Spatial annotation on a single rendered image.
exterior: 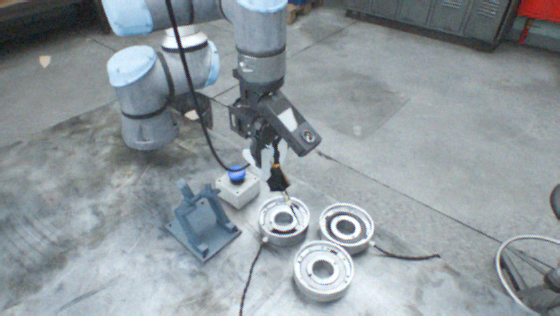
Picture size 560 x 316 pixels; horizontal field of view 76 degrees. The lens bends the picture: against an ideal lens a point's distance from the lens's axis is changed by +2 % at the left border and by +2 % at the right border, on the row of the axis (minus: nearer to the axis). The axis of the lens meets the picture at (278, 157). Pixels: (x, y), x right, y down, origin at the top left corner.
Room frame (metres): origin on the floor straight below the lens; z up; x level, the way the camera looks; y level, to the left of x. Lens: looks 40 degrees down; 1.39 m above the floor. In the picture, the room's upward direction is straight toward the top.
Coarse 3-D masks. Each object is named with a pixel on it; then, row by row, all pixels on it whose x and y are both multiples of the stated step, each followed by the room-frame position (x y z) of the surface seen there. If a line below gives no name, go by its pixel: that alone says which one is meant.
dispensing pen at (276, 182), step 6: (270, 162) 0.50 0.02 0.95; (270, 168) 0.49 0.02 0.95; (276, 168) 0.48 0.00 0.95; (276, 174) 0.48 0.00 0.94; (282, 174) 0.48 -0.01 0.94; (270, 180) 0.48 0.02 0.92; (276, 180) 0.47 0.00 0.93; (282, 180) 0.47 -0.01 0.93; (270, 186) 0.49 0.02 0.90; (276, 186) 0.47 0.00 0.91; (282, 186) 0.47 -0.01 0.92; (288, 186) 0.47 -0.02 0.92; (282, 192) 0.47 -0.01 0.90; (288, 198) 0.47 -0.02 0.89; (288, 204) 0.46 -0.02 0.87
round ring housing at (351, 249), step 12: (336, 204) 0.49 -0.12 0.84; (348, 204) 0.49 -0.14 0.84; (324, 216) 0.47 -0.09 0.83; (348, 216) 0.47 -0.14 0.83; (360, 216) 0.47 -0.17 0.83; (324, 228) 0.44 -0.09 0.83; (336, 228) 0.44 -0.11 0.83; (348, 228) 0.46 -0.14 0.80; (360, 228) 0.44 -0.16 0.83; (372, 228) 0.43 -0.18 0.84; (348, 252) 0.39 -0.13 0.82
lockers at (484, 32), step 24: (360, 0) 3.97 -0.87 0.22; (384, 0) 3.79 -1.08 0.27; (408, 0) 3.64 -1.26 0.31; (432, 0) 3.49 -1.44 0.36; (456, 0) 3.35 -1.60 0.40; (480, 0) 3.22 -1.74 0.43; (504, 0) 3.05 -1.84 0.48; (384, 24) 3.80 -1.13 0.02; (408, 24) 3.64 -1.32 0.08; (432, 24) 3.45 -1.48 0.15; (456, 24) 3.31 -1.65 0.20; (480, 24) 3.15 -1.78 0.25; (504, 24) 3.07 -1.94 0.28; (480, 48) 3.18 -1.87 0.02
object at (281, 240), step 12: (264, 204) 0.50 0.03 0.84; (276, 204) 0.51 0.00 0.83; (300, 204) 0.50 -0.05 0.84; (276, 216) 0.48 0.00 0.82; (288, 216) 0.48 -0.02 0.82; (264, 228) 0.43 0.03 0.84; (276, 228) 0.44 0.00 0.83; (288, 228) 0.44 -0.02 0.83; (276, 240) 0.42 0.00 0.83; (288, 240) 0.41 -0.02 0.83
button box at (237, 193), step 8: (224, 176) 0.58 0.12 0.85; (248, 176) 0.57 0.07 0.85; (216, 184) 0.56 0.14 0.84; (224, 184) 0.55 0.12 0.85; (232, 184) 0.55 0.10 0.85; (240, 184) 0.55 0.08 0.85; (248, 184) 0.55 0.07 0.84; (256, 184) 0.56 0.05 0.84; (224, 192) 0.54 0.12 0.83; (232, 192) 0.53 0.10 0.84; (240, 192) 0.53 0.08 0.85; (248, 192) 0.54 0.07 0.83; (256, 192) 0.56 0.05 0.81; (232, 200) 0.53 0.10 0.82; (240, 200) 0.52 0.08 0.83; (248, 200) 0.54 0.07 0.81; (240, 208) 0.52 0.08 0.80
